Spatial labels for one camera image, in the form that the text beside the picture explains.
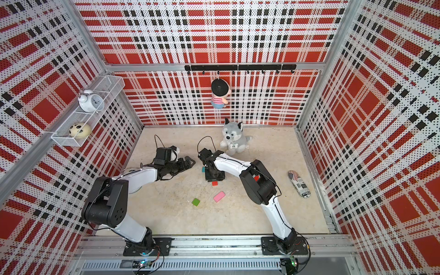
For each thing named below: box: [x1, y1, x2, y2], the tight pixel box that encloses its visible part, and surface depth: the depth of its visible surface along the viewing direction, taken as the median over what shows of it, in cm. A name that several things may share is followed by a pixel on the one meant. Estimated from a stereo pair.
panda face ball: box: [68, 122, 92, 140], surface depth 66 cm
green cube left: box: [191, 197, 202, 207], surface depth 88 cm
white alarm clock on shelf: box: [77, 89, 105, 114], surface depth 72 cm
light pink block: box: [213, 190, 226, 203], surface depth 90 cm
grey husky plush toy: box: [220, 118, 253, 156], surface depth 97 cm
